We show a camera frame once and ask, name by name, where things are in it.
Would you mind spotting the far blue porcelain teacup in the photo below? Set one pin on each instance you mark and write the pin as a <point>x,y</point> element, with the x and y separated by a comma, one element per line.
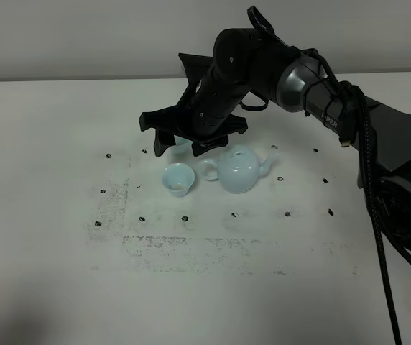
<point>181,146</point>

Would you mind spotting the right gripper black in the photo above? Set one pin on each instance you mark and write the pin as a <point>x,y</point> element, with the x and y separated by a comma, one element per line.
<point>203,114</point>

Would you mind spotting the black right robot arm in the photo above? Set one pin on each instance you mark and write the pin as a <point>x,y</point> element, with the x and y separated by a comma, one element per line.
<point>256,60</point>

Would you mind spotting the blue porcelain teapot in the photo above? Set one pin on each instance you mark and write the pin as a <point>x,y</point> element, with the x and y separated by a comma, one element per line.
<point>237,168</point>

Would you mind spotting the blue porcelain teacup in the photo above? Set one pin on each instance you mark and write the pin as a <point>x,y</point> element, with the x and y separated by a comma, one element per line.
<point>178,178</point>
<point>181,146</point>

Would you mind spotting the near blue porcelain teacup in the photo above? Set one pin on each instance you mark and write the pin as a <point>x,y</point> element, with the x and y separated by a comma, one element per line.
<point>178,178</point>

